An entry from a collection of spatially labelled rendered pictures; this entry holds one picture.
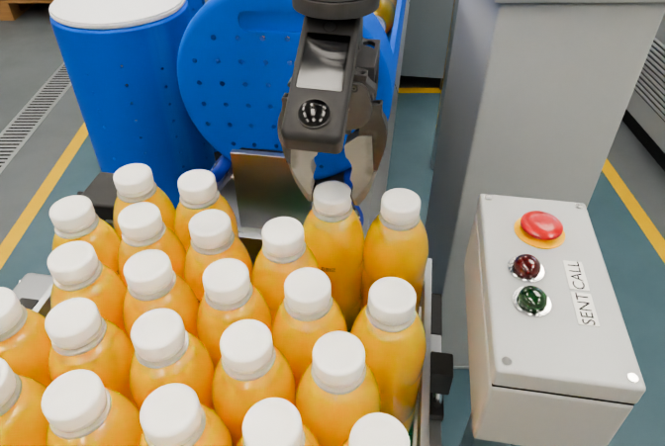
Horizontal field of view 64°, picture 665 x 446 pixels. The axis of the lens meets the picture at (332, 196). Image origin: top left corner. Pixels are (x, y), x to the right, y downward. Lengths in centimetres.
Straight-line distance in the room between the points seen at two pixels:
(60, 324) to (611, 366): 40
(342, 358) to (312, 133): 16
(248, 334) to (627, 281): 187
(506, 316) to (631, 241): 193
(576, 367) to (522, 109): 77
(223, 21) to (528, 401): 52
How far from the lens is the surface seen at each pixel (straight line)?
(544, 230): 50
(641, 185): 268
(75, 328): 46
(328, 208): 52
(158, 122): 125
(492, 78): 107
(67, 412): 42
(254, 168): 68
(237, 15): 67
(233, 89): 72
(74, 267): 51
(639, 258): 229
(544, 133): 118
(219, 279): 46
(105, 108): 126
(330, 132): 39
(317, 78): 42
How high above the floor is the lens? 143
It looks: 39 degrees down
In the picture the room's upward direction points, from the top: straight up
